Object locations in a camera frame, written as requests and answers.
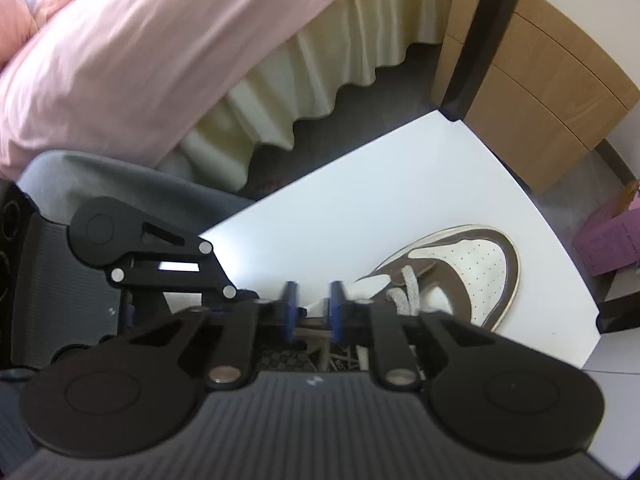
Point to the white shoelace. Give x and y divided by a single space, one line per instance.
411 290

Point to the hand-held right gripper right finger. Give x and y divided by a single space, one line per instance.
336 310

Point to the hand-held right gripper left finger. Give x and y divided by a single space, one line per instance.
289 310

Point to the wooden bedside cabinet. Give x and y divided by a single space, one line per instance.
550 100

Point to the pink cardboard box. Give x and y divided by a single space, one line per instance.
610 240

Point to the white chair with black frame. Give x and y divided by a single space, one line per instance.
375 200

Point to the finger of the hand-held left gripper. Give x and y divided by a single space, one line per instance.
214 270

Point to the pastel patterned duvet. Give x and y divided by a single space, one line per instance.
17 20

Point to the brown and white sneaker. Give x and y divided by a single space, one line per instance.
480 265

